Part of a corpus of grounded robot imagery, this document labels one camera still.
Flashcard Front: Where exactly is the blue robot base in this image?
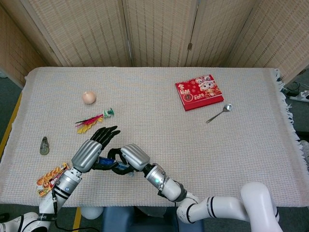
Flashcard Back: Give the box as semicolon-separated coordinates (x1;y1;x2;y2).
102;206;203;232

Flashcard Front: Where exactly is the orange snack packet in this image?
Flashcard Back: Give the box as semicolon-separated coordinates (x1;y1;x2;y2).
36;162;70;198

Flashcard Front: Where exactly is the metal spoon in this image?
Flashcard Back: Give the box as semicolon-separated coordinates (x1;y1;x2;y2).
206;103;233;124

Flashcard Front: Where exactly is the red desk calendar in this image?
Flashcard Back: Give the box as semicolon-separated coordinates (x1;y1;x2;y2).
175;74;225;112

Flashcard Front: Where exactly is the beige egg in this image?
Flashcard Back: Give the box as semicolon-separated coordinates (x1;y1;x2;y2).
82;90;97;105

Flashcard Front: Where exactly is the small grey metal clip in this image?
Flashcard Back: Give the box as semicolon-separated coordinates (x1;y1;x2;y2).
39;136;50;155

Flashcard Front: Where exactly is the white round base part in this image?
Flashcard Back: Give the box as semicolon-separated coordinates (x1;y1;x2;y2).
81;206;104;220

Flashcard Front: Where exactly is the beige woven tablecloth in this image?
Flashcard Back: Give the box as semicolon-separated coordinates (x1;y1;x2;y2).
0;67;309;208

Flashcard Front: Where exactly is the woven folding screen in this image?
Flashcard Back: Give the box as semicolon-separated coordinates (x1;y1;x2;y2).
0;0;309;85

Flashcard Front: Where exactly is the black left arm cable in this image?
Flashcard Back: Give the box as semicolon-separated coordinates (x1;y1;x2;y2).
51;186;104;232

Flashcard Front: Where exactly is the blue and white toothpaste tube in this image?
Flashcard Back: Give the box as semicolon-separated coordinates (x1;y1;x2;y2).
98;157;135;178

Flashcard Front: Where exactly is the colourful feather shuttlecock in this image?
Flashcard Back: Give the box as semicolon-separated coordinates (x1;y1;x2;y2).
74;107;115;134

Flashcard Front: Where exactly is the white power strip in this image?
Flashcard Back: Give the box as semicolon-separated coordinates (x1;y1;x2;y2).
289;90;309;102

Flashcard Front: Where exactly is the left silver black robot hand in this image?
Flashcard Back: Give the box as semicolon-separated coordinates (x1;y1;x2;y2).
71;125;121;174

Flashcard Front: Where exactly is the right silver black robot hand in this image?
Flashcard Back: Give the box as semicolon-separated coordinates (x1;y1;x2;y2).
107;144;150;175

